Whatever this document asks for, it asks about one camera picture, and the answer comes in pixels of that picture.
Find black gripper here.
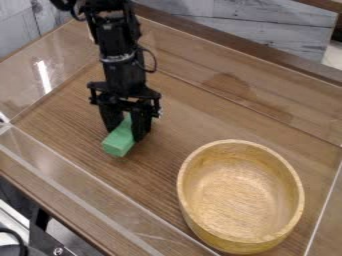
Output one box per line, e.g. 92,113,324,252
86,49,164,143

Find green rectangular block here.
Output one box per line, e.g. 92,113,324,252
102,115,136,157

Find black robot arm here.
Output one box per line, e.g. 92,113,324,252
50,0,162,142

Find light wooden bowl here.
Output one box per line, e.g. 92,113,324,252
177,139,305,255

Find clear acrylic tray wall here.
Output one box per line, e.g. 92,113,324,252
0,114,220,256

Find black table leg bracket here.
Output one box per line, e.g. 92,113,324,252
30,208,77,256

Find black cable at table edge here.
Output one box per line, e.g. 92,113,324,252
0,227,30,256

